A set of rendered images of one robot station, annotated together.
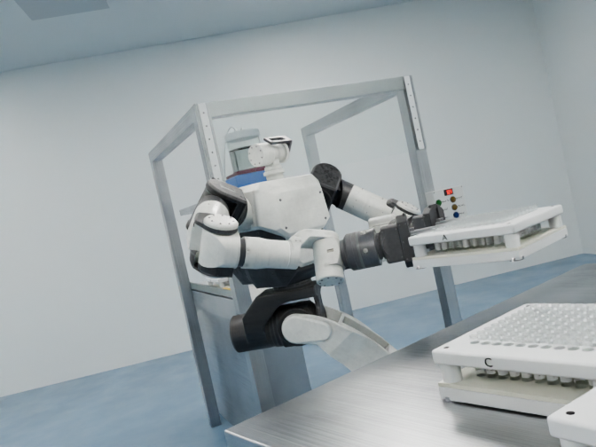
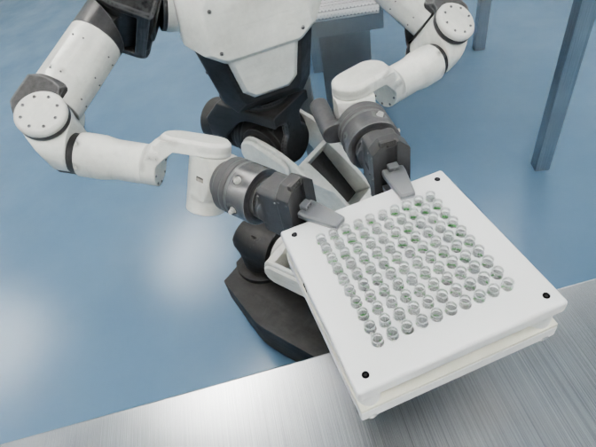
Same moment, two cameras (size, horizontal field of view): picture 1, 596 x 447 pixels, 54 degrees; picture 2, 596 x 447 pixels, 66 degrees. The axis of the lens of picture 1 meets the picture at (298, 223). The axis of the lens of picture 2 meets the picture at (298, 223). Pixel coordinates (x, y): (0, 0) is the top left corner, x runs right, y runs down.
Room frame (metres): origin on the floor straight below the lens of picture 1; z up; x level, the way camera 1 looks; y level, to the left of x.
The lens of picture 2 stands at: (0.95, -0.49, 1.47)
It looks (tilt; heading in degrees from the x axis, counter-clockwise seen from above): 46 degrees down; 34
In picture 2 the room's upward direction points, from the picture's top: 13 degrees counter-clockwise
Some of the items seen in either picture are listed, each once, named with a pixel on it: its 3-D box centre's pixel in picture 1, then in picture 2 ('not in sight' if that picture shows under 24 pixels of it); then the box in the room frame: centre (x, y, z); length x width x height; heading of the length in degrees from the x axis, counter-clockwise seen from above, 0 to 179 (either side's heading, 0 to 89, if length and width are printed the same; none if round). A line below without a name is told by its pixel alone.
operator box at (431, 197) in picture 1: (449, 216); not in sight; (2.70, -0.68, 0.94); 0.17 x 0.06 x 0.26; 113
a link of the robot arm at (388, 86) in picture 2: (386, 231); (365, 94); (1.64, -0.24, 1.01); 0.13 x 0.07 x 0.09; 153
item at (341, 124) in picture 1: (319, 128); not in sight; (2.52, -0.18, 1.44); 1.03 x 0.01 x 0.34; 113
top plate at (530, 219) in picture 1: (485, 225); (407, 266); (1.29, -0.40, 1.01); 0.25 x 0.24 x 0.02; 134
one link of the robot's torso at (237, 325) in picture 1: (277, 317); (251, 120); (1.76, 0.12, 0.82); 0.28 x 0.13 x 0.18; 79
